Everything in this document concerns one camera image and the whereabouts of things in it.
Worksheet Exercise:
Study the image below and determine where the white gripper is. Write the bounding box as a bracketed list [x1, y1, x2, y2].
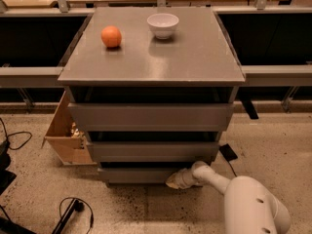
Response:
[166, 169, 199, 189]

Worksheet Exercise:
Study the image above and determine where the grey bottom drawer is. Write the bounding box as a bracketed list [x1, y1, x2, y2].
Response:
[98, 162, 192, 184]

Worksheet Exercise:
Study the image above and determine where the grey drawer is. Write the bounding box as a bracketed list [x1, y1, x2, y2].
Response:
[87, 141, 218, 162]
[98, 162, 192, 184]
[68, 103, 233, 132]

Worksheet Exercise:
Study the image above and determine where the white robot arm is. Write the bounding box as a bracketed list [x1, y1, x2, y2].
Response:
[166, 161, 292, 234]

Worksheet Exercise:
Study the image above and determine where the grey middle drawer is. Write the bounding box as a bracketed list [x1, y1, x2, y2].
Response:
[87, 141, 218, 162]

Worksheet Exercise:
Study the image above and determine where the grey drawer cabinet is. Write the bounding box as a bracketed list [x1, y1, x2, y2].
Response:
[58, 6, 246, 183]

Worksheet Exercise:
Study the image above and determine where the grey top drawer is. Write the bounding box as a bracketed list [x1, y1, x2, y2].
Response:
[68, 103, 233, 132]

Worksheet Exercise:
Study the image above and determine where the black power adapter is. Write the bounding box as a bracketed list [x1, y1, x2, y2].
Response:
[219, 144, 238, 162]

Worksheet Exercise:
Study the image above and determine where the cardboard box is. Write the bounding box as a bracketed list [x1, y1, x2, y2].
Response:
[44, 93, 95, 165]

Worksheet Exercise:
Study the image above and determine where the white ceramic bowl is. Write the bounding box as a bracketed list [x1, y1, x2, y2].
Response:
[147, 13, 179, 39]

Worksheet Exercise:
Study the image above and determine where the orange ball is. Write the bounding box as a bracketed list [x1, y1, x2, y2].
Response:
[101, 25, 122, 48]

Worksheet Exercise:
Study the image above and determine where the black equipment left edge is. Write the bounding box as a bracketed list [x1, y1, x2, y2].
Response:
[0, 140, 35, 234]

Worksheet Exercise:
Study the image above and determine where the black adapter cable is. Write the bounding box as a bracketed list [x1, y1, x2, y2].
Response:
[227, 159, 238, 177]

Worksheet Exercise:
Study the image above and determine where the grey metal rail frame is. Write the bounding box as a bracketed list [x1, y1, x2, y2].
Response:
[0, 0, 312, 112]

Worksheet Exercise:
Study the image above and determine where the black floor cable left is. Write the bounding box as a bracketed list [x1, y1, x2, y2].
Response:
[0, 117, 33, 151]

